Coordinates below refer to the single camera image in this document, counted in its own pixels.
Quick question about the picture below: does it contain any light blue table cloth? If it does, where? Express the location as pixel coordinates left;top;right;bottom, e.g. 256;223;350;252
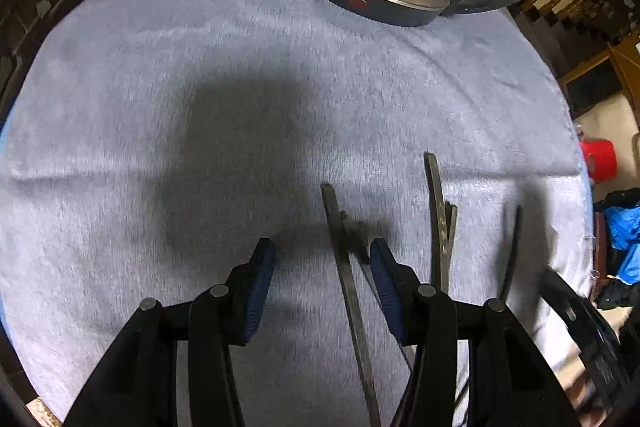
0;107;597;423

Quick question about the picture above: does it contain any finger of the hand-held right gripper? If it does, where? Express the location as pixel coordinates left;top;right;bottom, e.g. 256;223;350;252
541;268;608;348

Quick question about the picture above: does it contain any blue jacket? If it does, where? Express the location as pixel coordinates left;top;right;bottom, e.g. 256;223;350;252
592;189;640;308

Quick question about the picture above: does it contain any dark metal chopstick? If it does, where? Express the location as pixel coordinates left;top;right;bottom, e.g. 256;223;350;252
498;205;522;304
320;183;383;427
442;204;459;260
339;210;417;370
423;152;453;295

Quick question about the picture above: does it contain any grey table cloth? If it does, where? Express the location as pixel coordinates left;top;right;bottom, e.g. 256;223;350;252
0;0;593;427

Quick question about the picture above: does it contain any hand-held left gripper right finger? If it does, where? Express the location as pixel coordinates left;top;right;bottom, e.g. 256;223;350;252
369;238;583;427

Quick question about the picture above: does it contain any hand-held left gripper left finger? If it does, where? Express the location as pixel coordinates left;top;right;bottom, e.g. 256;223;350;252
65;237;277;427

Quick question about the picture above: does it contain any wooden clad column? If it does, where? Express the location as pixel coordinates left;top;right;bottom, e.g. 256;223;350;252
557;32;640;118

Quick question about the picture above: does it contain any beige armchair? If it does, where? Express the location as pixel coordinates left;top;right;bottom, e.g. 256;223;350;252
575;97;640;208

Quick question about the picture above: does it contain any red plastic chair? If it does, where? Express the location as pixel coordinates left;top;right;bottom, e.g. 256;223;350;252
580;139;619;182

